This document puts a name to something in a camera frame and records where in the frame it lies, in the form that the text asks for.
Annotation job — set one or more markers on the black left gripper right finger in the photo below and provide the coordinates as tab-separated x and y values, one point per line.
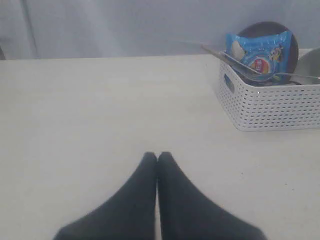
187	214

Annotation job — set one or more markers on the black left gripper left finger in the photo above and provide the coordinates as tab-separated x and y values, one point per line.
128	215

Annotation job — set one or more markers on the wooden chopstick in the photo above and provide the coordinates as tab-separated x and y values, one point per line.
213	52
239	66

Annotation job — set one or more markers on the blue chips snack bag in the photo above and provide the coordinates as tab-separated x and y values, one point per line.
267	54

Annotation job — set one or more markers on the dark brown round plate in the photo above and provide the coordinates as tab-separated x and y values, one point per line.
266	28

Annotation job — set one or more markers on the silver metal fork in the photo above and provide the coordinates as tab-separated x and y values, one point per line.
269	76

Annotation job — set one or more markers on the white perforated plastic basket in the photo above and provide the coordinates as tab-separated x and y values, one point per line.
267	108

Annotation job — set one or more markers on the white floral ceramic bowl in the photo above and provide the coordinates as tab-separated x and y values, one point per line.
308	67

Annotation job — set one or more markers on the grey backdrop curtain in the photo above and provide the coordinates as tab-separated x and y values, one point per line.
53	29

